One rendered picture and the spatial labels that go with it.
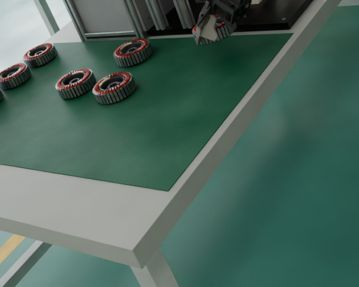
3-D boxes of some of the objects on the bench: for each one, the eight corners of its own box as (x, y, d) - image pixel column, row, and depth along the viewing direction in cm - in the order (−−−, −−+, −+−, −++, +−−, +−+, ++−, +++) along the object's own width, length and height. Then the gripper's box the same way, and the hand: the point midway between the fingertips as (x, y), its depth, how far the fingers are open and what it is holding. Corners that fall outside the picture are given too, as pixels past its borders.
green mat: (293, 33, 146) (293, 32, 146) (168, 191, 110) (167, 191, 109) (50, 43, 203) (50, 42, 203) (-86, 150, 166) (-87, 150, 166)
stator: (160, 51, 164) (156, 40, 162) (129, 70, 160) (125, 59, 158) (141, 45, 173) (136, 34, 171) (110, 64, 169) (106, 53, 167)
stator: (86, 97, 156) (81, 85, 154) (53, 102, 160) (47, 90, 158) (102, 76, 164) (97, 64, 162) (70, 81, 169) (65, 70, 167)
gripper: (221, 1, 124) (209, 64, 141) (273, -36, 133) (256, 27, 149) (192, -18, 127) (184, 45, 144) (244, -54, 135) (231, 10, 152)
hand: (212, 29), depth 147 cm, fingers closed on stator, 13 cm apart
